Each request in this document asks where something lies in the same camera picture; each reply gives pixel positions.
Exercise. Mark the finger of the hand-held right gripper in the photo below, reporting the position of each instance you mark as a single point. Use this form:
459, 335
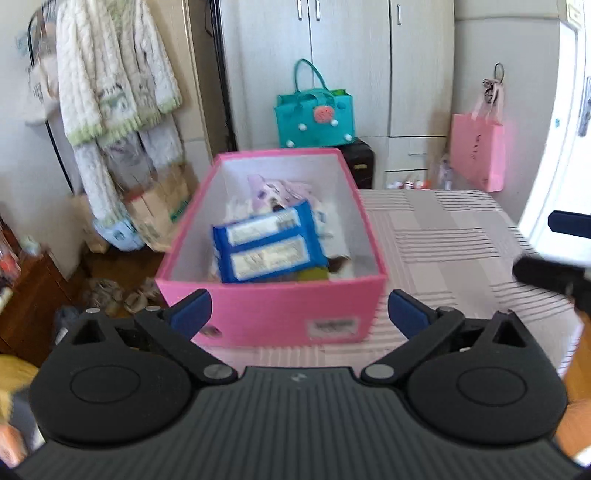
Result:
570, 224
549, 274

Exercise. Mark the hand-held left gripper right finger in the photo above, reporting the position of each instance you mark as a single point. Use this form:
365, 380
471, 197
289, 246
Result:
406, 311

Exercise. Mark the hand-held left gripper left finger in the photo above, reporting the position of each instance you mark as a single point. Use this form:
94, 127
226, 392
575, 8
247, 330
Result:
191, 311

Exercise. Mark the white brown cat plush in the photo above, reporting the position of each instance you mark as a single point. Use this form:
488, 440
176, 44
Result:
340, 264

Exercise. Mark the pink cardboard box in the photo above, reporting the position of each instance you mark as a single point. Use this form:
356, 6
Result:
277, 314

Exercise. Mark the blue tissue packet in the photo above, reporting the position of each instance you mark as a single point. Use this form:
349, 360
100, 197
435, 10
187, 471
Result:
268, 249

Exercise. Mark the green kiwi plush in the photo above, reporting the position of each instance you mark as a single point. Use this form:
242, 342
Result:
314, 274

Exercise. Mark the white wet wipes pack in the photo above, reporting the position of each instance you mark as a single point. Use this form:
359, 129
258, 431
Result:
322, 221

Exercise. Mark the purple plush toy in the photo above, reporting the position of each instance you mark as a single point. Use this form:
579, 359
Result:
286, 191

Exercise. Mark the beige slipper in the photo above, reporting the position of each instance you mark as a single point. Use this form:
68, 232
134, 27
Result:
138, 300
104, 295

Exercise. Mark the white door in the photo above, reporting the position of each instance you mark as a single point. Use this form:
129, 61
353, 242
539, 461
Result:
554, 161

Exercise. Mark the striped table cloth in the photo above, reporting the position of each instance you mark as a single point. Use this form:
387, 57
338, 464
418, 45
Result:
438, 240

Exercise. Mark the brown cardboard box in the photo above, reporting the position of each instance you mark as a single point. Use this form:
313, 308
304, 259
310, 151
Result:
157, 217

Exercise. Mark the blue white bag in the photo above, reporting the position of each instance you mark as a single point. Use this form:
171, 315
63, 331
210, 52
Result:
120, 235

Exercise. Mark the pink paper bag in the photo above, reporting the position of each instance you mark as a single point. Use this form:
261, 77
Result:
478, 152

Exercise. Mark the brown paper bag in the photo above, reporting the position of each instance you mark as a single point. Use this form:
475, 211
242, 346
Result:
87, 230

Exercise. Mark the white plastic bag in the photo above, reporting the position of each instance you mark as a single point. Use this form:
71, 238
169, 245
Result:
443, 175

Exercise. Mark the black suitcase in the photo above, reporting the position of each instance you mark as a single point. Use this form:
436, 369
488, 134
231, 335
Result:
360, 161

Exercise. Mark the dark wooden side cabinet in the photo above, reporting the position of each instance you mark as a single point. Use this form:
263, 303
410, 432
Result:
32, 300

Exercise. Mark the white fleece garment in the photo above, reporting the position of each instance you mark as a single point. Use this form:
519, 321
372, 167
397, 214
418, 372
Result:
92, 175

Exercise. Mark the yellow garment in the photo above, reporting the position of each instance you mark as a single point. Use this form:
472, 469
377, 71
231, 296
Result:
14, 378

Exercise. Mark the teal felt handbag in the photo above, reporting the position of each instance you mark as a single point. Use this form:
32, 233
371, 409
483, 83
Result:
300, 124

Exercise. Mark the tall light wood cabinet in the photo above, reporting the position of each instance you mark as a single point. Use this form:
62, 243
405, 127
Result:
194, 69

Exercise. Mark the light wood three-door wardrobe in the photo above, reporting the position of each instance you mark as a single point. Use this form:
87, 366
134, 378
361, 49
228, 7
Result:
360, 69

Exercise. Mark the white green knit cardigan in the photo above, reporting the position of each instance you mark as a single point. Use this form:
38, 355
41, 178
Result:
101, 69

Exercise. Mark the white canvas tote bag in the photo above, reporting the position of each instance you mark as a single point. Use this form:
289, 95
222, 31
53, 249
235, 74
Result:
41, 92

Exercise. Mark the black wall hook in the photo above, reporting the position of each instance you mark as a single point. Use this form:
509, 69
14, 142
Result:
497, 81

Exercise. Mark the beige light switch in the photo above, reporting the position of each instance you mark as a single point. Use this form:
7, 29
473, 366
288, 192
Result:
576, 11

